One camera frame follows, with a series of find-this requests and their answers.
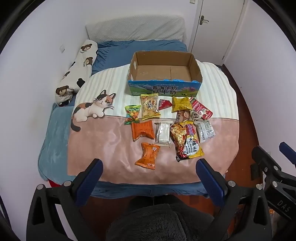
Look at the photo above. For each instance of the bear print pillow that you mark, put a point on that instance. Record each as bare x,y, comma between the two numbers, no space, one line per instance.
78,67

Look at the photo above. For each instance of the printed cardboard box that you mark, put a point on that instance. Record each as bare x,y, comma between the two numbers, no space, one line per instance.
161,74

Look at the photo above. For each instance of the white headboard cushion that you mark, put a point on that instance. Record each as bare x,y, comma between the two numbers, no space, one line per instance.
136,27

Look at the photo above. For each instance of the white printed snack packet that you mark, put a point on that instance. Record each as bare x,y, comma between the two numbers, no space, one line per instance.
205,131

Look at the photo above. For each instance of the red triangular snack packet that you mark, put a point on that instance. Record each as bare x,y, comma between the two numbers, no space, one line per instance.
164,104

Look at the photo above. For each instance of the red and green snack packet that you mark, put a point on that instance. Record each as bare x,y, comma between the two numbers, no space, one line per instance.
202,109

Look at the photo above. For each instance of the white door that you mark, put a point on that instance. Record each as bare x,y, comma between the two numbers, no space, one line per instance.
217,32

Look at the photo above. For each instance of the instant noodle packet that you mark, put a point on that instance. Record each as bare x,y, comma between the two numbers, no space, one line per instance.
186,141

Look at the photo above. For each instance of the white wall socket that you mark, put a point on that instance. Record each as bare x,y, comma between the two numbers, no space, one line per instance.
62,48

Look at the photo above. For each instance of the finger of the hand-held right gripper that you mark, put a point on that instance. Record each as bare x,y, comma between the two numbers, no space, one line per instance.
289,151
266,162

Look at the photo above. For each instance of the cat print striped blanket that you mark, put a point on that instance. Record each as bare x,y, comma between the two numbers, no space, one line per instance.
111,143

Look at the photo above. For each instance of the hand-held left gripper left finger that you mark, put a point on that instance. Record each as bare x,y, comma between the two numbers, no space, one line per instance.
92,177

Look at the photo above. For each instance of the clear yellow biscuit packet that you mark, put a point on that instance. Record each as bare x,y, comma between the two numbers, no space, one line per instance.
149,107

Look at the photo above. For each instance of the yellow snack packet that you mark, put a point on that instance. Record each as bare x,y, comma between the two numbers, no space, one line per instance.
181,104

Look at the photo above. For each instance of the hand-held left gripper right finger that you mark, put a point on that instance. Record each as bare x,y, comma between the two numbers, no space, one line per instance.
209,178

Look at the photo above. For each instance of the orange snack packet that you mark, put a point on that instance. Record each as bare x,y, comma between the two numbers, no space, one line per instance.
143,131
148,156

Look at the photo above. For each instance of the dark grey fleece clothing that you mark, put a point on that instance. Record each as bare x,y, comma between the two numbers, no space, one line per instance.
159,222

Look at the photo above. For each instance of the silver white snack packet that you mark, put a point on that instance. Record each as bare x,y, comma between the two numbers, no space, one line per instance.
163,133

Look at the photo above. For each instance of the green candy packet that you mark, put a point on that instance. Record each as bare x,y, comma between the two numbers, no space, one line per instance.
132,113

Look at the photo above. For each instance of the light blue blanket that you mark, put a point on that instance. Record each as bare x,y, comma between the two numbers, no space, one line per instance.
55,143

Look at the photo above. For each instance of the brown shrimp snack packet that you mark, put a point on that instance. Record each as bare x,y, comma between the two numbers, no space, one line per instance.
181,116

